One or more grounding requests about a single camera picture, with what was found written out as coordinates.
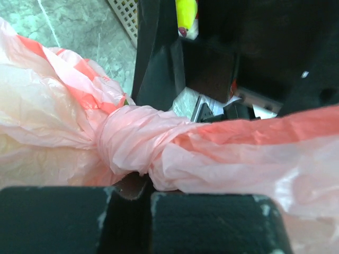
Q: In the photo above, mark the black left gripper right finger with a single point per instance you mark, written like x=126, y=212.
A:
x=205, y=223

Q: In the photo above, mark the white plastic fruit basket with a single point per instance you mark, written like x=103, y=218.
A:
x=126, y=11

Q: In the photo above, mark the yellow fake banana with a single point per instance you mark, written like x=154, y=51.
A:
x=186, y=11

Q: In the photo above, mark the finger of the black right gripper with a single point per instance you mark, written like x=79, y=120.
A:
x=159, y=74

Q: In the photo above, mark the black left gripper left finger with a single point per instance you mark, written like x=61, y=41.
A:
x=54, y=219

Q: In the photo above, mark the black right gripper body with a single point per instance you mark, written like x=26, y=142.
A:
x=281, y=54

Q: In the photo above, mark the pink plastic bag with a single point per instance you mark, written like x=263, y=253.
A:
x=64, y=122

